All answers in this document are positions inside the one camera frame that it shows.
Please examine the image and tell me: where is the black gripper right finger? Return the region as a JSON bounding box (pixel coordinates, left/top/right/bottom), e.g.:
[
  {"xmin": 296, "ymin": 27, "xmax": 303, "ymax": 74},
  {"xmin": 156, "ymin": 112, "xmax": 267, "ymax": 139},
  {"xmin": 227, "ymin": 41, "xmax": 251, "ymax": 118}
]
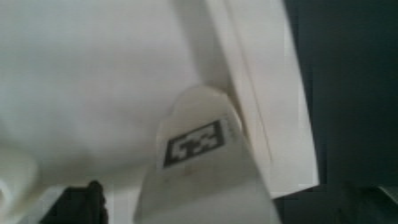
[{"xmin": 331, "ymin": 184, "xmax": 398, "ymax": 224}]

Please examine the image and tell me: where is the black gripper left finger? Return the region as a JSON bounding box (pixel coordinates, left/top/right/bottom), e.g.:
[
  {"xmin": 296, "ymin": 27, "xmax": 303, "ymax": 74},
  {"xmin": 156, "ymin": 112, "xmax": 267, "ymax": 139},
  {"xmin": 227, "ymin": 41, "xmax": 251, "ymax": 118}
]
[{"xmin": 38, "ymin": 181, "xmax": 106, "ymax": 224}]

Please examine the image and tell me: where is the white table leg front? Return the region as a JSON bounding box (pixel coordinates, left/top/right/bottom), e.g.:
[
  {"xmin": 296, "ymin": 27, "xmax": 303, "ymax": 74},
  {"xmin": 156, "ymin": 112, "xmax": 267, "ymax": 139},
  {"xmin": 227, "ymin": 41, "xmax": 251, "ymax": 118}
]
[{"xmin": 132, "ymin": 86, "xmax": 282, "ymax": 224}]

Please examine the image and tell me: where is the white square tabletop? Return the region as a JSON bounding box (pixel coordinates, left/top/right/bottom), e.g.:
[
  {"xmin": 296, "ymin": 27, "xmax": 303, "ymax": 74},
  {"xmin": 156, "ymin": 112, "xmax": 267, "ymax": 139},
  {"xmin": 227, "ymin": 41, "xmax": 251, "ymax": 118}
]
[{"xmin": 0, "ymin": 0, "xmax": 317, "ymax": 224}]

